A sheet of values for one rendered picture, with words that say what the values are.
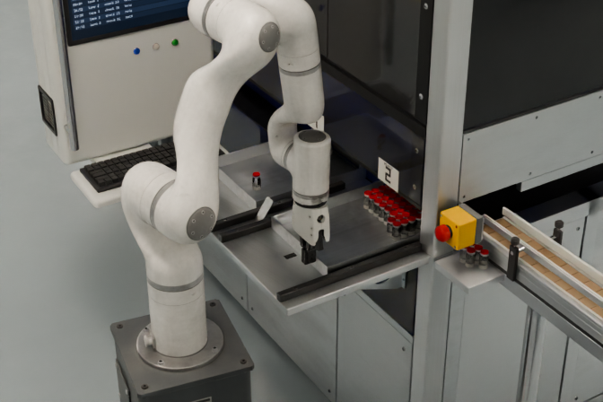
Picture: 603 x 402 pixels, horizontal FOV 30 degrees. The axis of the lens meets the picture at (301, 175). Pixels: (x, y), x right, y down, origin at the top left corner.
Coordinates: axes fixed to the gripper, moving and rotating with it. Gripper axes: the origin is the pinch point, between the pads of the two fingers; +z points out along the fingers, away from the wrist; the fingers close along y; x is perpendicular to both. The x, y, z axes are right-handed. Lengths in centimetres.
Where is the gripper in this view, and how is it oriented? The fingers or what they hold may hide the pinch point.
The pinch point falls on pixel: (309, 255)
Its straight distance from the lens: 266.0
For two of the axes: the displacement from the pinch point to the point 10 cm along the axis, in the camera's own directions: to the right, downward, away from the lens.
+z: -0.2, 8.7, 4.9
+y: -5.2, -4.3, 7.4
